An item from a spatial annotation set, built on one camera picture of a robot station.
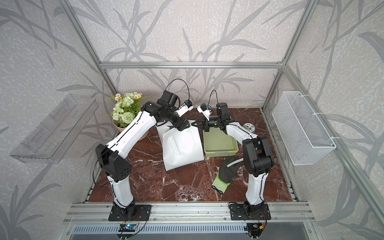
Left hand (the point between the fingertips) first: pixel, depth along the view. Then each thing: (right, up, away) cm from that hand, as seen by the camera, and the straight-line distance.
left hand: (184, 119), depth 82 cm
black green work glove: (+25, -30, +5) cm, 39 cm away
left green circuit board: (-27, -53, -11) cm, 60 cm away
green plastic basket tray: (+20, -16, +16) cm, 30 cm away
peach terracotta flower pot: (-37, -6, +4) cm, 38 cm away
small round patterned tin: (+42, -5, +17) cm, 45 cm away
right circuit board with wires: (+36, -54, -9) cm, 66 cm away
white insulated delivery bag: (-2, -16, -1) cm, 16 cm away
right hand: (+5, -2, +3) cm, 6 cm away
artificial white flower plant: (-31, +6, -1) cm, 32 cm away
